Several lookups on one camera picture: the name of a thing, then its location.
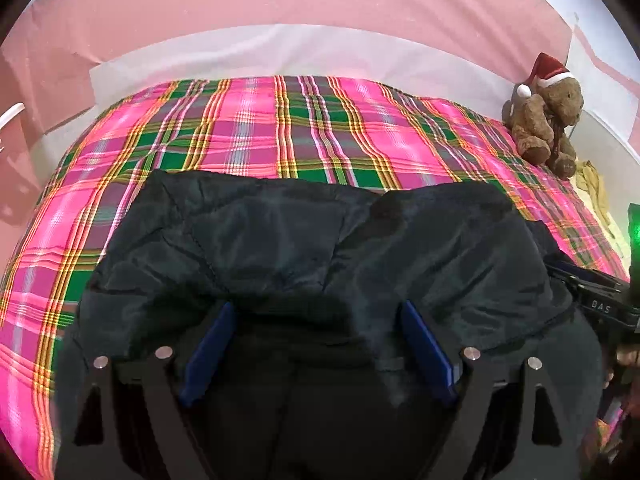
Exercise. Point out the brown teddy bear santa hat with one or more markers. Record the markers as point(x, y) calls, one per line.
point(542, 120)

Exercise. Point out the person's right hand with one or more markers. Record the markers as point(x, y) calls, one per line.
point(625, 358)

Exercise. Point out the black padded jacket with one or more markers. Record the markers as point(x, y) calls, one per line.
point(310, 250)

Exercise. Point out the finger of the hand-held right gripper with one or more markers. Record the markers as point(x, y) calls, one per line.
point(575, 271)
point(600, 289)

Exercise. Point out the pink green plaid blanket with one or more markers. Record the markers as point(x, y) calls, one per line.
point(280, 125)

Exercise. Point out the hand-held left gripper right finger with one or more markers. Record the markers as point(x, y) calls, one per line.
point(430, 355)

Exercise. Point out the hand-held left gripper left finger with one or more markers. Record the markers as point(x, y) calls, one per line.
point(209, 355)

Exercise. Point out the yellow cloth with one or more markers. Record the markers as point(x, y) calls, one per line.
point(597, 190)

